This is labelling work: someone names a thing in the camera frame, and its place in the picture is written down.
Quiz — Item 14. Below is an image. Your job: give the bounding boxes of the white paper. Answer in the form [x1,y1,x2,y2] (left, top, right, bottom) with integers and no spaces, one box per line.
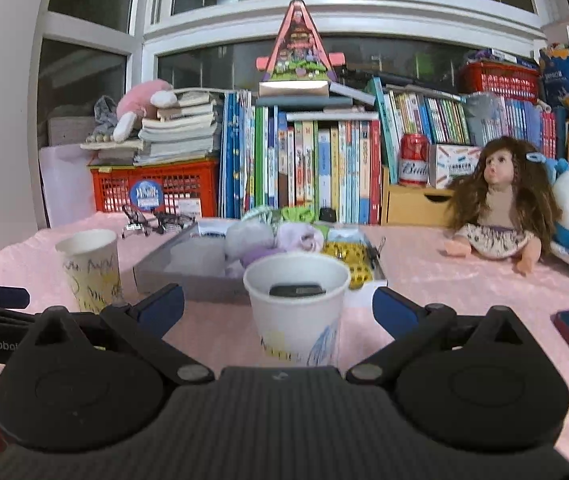
[224,221,276,260]

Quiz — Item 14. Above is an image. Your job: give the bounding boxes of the row of slim colourful books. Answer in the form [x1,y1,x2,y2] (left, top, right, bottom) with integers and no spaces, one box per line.
[382,85,569,176]

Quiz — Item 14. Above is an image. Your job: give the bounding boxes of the grey cloth toy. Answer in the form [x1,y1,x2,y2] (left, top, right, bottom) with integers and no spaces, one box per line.
[92,96,118,136]

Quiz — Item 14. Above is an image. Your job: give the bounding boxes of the white window frame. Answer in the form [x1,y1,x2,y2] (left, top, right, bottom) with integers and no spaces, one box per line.
[37,0,560,86]

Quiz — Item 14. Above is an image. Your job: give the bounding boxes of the pink plush rabbit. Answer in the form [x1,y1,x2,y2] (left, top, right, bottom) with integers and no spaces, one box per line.
[113,79,178,143]

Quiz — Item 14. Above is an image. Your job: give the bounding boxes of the green scrunchie with bell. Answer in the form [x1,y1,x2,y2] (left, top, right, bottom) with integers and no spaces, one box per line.
[280,206,316,223]

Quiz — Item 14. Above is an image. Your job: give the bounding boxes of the red beer can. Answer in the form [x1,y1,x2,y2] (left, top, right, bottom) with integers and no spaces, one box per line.
[399,133,431,187]

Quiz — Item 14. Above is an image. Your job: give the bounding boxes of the paper cup with black scribble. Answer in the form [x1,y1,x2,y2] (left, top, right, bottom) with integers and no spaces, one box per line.
[55,229,122,315]

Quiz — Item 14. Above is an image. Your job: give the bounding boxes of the brown-haired doll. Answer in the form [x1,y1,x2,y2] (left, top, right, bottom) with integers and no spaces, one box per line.
[443,135,563,276]

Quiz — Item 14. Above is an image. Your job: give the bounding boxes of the wooden drawer box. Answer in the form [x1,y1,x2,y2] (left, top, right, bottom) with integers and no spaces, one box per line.
[381,165,458,227]

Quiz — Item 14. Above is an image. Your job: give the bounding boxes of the grey cardboard box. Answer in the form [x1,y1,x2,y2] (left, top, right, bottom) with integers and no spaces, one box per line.
[133,220,389,306]

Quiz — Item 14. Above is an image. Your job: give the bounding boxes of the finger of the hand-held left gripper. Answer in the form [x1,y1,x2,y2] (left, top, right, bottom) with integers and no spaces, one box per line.
[0,282,40,327]

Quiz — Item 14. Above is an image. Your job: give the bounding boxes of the black binder clips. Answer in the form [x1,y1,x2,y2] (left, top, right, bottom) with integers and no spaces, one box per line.
[363,240,386,273]

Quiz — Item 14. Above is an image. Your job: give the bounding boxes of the pink triangular toy house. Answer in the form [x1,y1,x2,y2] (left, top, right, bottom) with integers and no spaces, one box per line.
[256,0,345,98]

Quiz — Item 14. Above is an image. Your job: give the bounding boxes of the paper cup with blue scribble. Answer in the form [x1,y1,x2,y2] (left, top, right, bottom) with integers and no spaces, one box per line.
[243,252,352,368]

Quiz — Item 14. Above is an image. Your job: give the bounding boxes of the row of upright books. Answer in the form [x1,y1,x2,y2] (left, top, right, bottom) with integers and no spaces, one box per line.
[218,77,390,226]

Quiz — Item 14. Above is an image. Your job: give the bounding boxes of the white fluffy sock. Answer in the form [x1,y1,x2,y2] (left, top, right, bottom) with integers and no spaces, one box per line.
[277,222,326,254]

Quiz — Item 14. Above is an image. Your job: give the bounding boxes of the stack of lying books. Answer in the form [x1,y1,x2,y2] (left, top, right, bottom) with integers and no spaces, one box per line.
[80,87,222,166]

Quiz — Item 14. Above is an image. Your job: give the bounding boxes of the black wire model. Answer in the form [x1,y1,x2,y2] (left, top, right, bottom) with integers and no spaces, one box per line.
[152,211,198,233]
[122,204,152,238]

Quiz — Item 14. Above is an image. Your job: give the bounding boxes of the small black object in cup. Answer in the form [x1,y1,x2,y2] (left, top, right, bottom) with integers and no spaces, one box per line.
[268,283,326,297]

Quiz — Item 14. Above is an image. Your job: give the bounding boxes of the white carton with coloured print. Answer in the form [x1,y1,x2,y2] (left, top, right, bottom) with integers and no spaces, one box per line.
[429,144,483,190]

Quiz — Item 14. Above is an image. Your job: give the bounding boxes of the red plastic basket with sticker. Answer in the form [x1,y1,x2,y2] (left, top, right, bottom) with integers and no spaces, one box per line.
[89,157,220,218]

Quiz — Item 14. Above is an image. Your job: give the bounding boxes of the small red plastic basket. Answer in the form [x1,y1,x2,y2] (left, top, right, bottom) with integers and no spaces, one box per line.
[459,60,540,106]

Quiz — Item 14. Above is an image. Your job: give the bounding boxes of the white translucent storage bin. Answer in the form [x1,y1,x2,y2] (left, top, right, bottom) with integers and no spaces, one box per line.
[39,144,98,228]

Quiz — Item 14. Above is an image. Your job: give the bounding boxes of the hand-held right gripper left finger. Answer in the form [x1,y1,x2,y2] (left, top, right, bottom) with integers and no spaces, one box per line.
[23,283,215,387]

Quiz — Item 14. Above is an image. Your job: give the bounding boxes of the grey grid-pattern box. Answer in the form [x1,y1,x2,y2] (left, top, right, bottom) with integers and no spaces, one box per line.
[47,116,98,147]

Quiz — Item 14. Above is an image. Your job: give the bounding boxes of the green checkered cloth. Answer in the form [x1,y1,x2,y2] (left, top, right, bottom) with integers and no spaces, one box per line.
[242,206,282,226]

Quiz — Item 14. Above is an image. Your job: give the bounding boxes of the white scrunchie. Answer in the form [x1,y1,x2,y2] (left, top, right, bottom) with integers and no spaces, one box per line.
[169,241,226,277]

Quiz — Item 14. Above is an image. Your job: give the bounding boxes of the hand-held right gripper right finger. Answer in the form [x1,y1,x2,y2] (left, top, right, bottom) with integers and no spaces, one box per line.
[347,287,540,387]

